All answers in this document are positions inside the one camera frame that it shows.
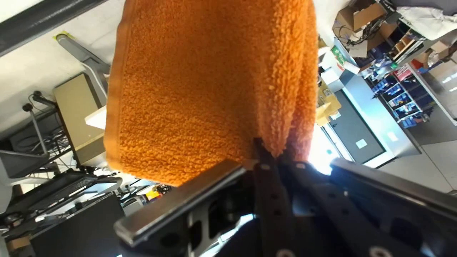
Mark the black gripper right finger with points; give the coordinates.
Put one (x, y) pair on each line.
(380, 209)

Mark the black metal rod frame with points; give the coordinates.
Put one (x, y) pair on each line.
(43, 23)

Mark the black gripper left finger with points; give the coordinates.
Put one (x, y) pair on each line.
(266, 205)

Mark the orange terry towel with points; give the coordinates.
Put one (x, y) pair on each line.
(204, 86)

